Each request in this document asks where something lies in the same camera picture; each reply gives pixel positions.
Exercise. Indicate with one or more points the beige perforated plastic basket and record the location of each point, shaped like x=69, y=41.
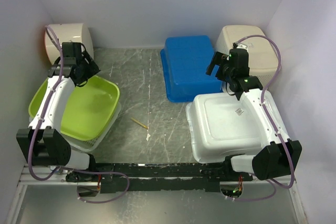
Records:
x=263, y=61

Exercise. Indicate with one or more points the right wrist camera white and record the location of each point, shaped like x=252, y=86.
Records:
x=240, y=45

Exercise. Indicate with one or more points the small yellow stick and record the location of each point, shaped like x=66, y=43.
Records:
x=139, y=123

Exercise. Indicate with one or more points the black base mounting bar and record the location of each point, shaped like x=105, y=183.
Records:
x=115, y=177

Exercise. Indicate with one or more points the green plastic basin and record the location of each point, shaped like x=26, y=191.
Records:
x=89, y=109

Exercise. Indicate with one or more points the white cylindrical container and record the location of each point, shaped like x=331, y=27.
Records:
x=74, y=32

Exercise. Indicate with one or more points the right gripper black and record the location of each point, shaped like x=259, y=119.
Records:
x=217, y=58

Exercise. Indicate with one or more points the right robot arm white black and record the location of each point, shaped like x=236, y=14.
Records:
x=279, y=155

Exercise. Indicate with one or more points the white plastic tub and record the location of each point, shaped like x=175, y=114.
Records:
x=220, y=126

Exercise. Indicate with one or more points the blue plastic tray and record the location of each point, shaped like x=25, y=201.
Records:
x=184, y=61

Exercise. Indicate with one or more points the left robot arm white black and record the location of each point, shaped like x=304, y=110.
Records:
x=42, y=143

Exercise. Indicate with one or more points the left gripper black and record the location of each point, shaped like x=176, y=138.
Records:
x=93, y=68

